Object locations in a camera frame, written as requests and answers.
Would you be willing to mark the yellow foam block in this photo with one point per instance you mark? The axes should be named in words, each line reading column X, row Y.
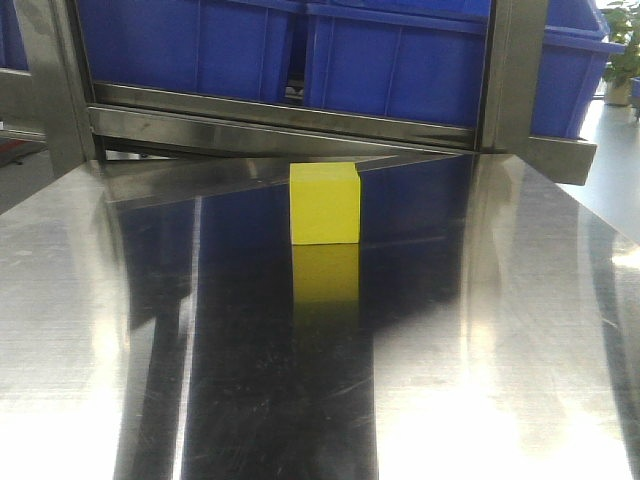
column 325, row 203

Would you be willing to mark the stainless steel shelf rack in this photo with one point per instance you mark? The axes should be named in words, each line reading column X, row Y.
column 82, row 120

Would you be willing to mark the blue bin upper left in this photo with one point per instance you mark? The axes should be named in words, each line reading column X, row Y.
column 239, row 49

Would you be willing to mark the blue bin upper middle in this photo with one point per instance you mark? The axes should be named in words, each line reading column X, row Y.
column 408, row 66

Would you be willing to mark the blue bin far right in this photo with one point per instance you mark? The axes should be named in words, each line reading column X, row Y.
column 575, row 53

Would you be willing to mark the blue bin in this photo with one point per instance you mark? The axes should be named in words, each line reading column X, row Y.
column 575, row 53
column 239, row 49
column 408, row 66

